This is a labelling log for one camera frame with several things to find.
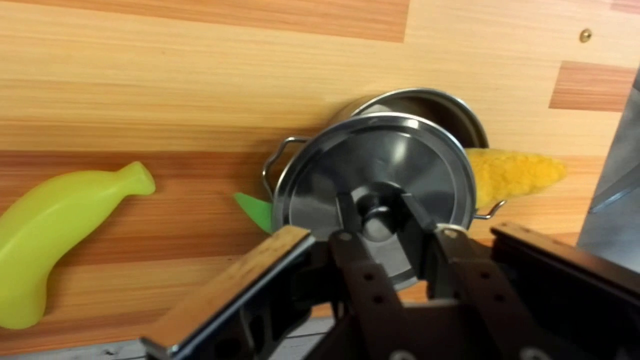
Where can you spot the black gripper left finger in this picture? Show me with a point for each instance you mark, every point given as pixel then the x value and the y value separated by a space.
pixel 368 327

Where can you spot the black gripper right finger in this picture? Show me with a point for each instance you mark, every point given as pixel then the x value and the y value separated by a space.
pixel 464 277

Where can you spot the silver pot lid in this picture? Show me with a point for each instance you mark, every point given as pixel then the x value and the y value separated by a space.
pixel 387 231

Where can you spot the yellow toy corn cob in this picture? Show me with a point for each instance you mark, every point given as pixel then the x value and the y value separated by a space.
pixel 505 175

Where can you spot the small silver pot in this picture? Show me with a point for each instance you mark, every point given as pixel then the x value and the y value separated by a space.
pixel 427 116

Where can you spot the yellow toy banana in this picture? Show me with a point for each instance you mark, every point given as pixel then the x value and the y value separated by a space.
pixel 46 223

